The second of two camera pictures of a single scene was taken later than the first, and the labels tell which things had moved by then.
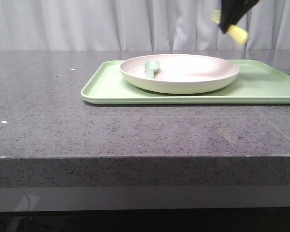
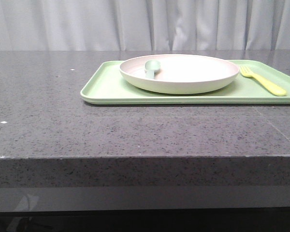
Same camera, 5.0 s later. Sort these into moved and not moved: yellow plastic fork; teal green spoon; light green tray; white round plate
Moved: yellow plastic fork
Not moved: light green tray; white round plate; teal green spoon
